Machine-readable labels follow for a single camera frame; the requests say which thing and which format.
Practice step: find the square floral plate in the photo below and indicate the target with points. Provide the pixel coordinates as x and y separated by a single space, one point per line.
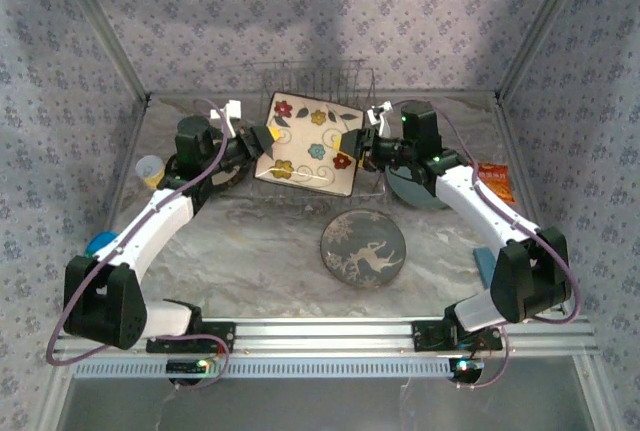
305 151

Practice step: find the round cream plate dark rim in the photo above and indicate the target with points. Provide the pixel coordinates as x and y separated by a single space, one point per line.
235 178

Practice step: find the plain light blue round plate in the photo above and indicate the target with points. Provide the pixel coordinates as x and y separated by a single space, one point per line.
415 196

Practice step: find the round deer print plate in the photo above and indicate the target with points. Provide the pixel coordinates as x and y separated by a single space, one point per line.
362 251

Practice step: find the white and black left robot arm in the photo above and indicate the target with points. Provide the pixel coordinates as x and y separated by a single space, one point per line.
150 231

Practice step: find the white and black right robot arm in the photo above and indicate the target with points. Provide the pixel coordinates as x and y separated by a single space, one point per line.
475 206

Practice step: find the yellow cup with white lid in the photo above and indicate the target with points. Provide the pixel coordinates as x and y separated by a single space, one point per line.
148 171

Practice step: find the red orange snack packet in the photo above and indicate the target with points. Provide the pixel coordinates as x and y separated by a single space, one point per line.
497 186

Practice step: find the blue round lid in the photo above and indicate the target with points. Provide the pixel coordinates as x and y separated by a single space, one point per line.
100 243

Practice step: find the blue rectangular sponge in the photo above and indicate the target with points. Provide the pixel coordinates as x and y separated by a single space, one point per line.
485 266

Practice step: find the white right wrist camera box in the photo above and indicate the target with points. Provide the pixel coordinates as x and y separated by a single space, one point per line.
380 113

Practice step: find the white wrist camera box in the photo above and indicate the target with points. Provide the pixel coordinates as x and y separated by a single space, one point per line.
380 113
230 113

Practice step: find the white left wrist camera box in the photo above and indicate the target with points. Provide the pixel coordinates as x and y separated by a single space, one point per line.
230 113

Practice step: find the aluminium frame post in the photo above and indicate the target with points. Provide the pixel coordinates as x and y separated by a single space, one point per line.
102 26
540 26

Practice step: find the aluminium mounting rail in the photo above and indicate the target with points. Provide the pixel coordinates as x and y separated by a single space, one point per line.
325 336

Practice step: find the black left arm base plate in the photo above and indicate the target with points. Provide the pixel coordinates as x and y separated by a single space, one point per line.
220 337

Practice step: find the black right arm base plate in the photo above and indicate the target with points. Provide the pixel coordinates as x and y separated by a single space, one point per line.
425 336

